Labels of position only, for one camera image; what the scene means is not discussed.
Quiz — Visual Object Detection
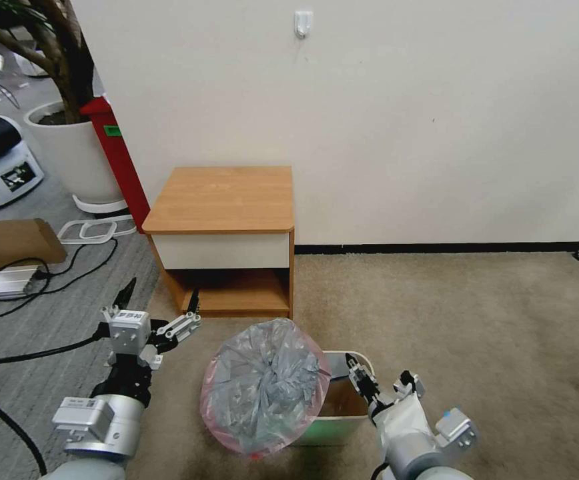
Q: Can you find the white wall hook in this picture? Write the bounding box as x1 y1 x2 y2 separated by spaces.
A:
294 10 314 39

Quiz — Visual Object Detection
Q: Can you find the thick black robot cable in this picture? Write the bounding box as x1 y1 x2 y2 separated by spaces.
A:
0 381 49 477

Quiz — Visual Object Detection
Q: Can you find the potted tree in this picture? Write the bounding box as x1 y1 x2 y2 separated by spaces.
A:
0 0 96 125

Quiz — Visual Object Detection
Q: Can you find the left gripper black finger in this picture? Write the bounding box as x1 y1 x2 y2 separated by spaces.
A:
101 277 138 324
138 285 204 372

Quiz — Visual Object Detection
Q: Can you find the red tall box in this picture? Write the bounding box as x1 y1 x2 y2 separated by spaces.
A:
79 95 151 232

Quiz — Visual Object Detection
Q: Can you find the white rectangular trash can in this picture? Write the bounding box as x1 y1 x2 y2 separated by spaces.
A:
297 349 376 447

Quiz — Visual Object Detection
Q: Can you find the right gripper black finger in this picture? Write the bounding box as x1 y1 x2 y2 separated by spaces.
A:
344 351 384 407
393 369 427 401

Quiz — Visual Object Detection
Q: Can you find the white wire frame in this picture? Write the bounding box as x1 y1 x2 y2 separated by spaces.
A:
57 215 137 245

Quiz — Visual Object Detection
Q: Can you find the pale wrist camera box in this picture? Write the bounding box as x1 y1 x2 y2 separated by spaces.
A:
369 391 430 443
107 309 152 357

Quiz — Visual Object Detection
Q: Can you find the white plant pot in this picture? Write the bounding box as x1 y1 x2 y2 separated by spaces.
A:
23 99 129 213

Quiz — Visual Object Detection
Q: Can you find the black floor cable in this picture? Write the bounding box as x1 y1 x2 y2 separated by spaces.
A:
0 237 120 337

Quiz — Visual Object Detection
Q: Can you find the wooden nightstand with white drawer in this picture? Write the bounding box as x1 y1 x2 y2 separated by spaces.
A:
141 165 296 319

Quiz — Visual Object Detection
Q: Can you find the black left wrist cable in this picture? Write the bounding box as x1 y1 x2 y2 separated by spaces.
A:
0 335 111 382

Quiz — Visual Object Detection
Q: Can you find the brown cardboard box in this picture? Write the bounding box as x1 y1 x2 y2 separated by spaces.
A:
0 217 68 271

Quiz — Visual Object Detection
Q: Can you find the grey plastic garbage bag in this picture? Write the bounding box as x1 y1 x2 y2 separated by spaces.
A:
208 319 322 453

